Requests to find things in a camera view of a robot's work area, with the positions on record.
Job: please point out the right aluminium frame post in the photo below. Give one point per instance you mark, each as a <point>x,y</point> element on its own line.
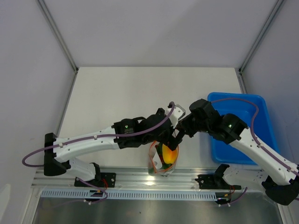
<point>274,12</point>

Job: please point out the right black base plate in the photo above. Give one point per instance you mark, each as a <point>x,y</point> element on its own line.
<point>210,181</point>

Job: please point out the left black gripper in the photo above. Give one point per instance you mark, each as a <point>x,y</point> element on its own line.
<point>168,138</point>

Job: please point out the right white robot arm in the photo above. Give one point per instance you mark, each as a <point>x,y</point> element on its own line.
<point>278,177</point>

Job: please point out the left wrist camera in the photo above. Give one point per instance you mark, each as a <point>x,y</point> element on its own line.
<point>175,113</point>

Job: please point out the blue plastic bin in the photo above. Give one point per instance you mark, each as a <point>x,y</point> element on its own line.
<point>244,106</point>

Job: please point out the green chili pepper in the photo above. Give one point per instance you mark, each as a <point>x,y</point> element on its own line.
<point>159,164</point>

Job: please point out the aluminium frame post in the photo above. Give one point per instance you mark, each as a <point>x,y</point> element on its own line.
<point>57,34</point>
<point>274,12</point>

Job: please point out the clear orange zip top bag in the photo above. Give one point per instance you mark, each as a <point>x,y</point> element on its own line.
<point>151,167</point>

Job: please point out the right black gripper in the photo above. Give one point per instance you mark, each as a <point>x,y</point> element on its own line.
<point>185,123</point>

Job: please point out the aluminium mounting rail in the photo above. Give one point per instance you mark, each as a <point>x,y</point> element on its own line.
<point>181,179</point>

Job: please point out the white slotted cable duct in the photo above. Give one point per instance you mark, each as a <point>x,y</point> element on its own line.
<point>129,194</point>

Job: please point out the left aluminium frame post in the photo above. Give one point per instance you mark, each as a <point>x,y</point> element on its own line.
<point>57,34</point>

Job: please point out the yellow bell pepper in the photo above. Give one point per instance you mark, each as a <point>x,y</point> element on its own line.
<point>169,156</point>

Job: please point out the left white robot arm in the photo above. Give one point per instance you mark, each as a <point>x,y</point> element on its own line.
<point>62,158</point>

